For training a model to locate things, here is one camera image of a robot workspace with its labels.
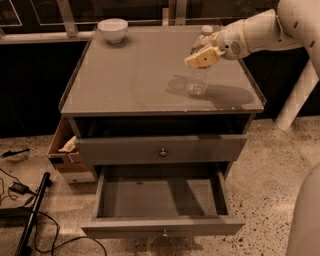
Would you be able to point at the white ceramic bowl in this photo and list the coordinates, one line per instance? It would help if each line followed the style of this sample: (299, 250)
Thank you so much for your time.
(113, 30)

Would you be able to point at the metal window railing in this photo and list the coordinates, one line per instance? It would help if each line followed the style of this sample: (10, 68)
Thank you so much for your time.
(46, 21)

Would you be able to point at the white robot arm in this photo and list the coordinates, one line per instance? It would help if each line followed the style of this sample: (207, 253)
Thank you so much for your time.
(293, 24)

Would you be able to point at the grey top drawer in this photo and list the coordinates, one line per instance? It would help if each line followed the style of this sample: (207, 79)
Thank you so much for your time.
(159, 139)

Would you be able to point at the clear plastic water bottle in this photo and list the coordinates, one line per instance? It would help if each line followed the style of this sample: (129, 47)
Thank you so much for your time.
(198, 78)

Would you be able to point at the grey drawer cabinet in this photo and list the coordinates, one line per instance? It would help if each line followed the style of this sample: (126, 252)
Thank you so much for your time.
(145, 76)

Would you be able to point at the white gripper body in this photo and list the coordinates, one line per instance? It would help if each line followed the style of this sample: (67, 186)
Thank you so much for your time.
(230, 42)

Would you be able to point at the white diagonal post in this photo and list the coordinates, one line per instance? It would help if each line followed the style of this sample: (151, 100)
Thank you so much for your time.
(302, 89)

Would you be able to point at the cardboard box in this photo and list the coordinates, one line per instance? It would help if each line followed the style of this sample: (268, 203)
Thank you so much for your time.
(68, 163)

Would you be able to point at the black tool on floor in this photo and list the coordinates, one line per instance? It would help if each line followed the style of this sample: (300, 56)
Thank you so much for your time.
(13, 153)

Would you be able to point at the black power adapter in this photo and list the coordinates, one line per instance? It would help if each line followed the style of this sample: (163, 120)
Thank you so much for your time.
(19, 188)

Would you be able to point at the black pole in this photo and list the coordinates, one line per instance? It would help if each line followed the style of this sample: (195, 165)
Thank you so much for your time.
(22, 248)

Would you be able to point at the grey open middle drawer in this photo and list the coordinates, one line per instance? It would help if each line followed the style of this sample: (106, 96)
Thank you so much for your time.
(170, 199)

